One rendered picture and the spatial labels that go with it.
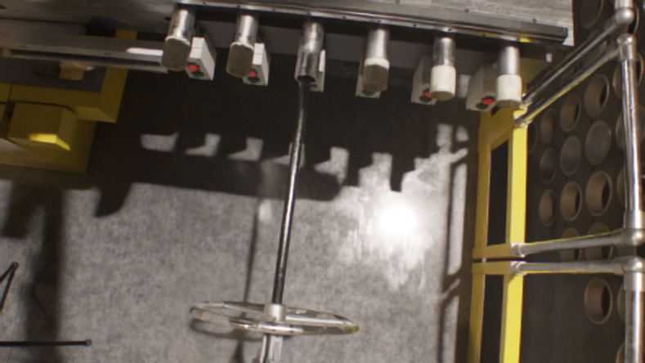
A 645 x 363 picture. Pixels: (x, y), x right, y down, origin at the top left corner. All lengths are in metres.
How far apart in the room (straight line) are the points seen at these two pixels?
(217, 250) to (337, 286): 0.52
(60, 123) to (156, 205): 0.63
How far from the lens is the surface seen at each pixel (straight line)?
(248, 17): 1.21
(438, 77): 1.17
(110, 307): 2.11
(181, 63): 1.20
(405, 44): 1.28
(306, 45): 1.16
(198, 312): 0.96
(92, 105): 1.60
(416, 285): 1.96
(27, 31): 1.71
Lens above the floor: 1.91
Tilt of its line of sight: 78 degrees down
